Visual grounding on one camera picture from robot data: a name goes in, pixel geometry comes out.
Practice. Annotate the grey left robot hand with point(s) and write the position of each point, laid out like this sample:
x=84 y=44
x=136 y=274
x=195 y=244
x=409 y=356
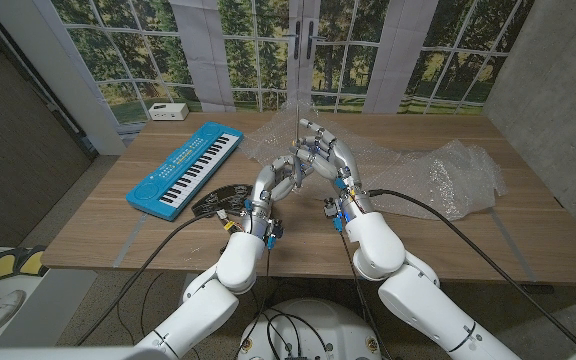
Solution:
x=264 y=180

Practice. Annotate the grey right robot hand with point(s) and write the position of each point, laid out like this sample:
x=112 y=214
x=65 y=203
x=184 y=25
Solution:
x=343 y=157

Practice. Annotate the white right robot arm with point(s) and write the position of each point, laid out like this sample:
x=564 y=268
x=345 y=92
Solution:
x=378 y=245

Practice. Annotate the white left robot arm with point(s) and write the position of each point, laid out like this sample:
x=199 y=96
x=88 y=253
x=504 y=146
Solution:
x=238 y=260

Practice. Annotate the black half-moon tambourine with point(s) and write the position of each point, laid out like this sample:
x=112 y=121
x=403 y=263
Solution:
x=223 y=197

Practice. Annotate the blue toy piano keyboard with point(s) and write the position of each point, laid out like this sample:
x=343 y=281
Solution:
x=178 y=160

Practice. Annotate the clear bubble wrap sheet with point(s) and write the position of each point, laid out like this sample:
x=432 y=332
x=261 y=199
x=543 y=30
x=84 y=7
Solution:
x=458 y=160

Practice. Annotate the white power box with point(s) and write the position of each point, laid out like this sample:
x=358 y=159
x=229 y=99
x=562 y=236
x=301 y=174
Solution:
x=168 y=111

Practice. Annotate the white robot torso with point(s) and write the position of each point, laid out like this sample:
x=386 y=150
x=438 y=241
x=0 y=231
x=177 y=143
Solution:
x=338 y=330

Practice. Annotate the printed window forest backdrop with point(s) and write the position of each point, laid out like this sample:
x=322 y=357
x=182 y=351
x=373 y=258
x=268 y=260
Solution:
x=118 y=50

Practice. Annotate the yellow black foot pedal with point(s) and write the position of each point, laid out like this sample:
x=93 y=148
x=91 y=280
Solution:
x=0 y=267
x=33 y=262

